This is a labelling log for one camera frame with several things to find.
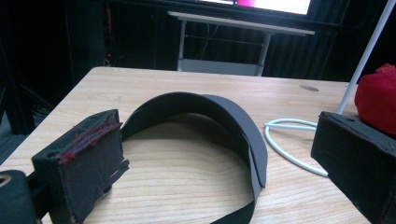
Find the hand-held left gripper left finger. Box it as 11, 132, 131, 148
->
31, 108, 131, 224

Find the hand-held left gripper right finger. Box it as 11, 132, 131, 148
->
310, 110, 396, 224

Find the red cap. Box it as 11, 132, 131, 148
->
354, 63, 396, 136

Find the black belt strap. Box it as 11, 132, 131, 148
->
120, 91, 269, 224

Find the white metal pole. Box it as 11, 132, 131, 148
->
337, 0, 396, 115

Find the bright monitor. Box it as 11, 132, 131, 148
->
199, 0, 312, 16

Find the white cable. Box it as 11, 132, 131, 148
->
263, 118, 330, 178

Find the white metal table frame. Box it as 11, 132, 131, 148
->
167, 10, 316, 77

